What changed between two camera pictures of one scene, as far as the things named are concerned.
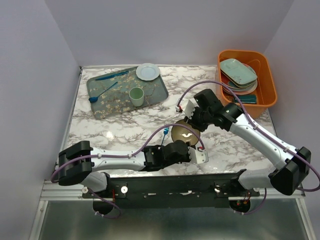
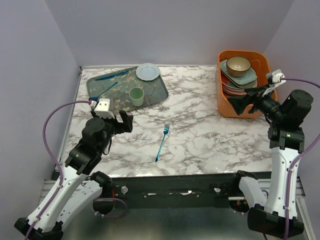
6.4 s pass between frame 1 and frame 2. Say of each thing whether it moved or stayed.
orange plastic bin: stayed
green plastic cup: stayed
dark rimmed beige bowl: moved
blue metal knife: stayed
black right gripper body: moved
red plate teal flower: stayed
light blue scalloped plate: stayed
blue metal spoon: stayed
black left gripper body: moved
